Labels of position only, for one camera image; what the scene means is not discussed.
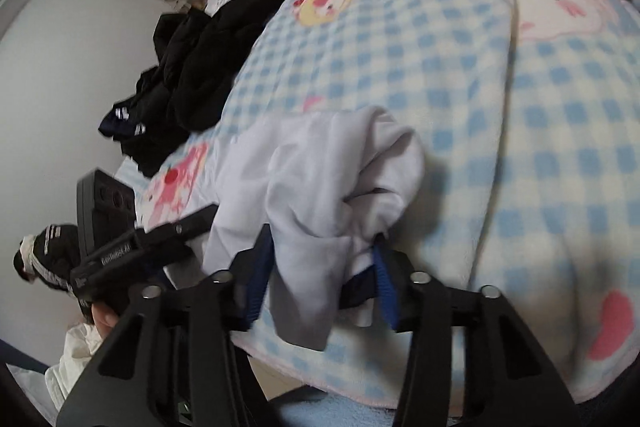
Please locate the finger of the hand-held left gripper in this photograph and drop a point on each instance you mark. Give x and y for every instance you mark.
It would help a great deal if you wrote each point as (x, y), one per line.
(180, 227)

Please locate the person's left hand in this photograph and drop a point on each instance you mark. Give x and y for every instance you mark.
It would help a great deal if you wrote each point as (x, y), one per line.
(106, 319)

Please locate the white shirt with navy trim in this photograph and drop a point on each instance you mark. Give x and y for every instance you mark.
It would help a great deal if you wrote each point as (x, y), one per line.
(310, 187)

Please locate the black garment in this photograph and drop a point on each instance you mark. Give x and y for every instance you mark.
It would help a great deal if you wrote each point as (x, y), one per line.
(210, 62)

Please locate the checkered cartoon printed blanket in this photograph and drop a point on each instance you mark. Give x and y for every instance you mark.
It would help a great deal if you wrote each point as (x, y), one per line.
(475, 107)

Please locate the dark striped object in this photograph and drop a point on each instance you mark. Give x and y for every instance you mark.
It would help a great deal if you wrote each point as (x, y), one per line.
(47, 257)

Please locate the navy garment with white print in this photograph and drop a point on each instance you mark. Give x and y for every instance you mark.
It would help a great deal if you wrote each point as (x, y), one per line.
(125, 119)

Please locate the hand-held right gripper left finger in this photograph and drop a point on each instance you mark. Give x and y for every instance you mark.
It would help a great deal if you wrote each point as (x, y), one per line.
(260, 277)

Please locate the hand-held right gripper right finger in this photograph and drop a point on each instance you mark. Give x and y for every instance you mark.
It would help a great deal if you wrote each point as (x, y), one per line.
(387, 287)

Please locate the light blue fleece cloth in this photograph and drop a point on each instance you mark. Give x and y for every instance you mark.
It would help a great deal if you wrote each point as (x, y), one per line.
(350, 414)

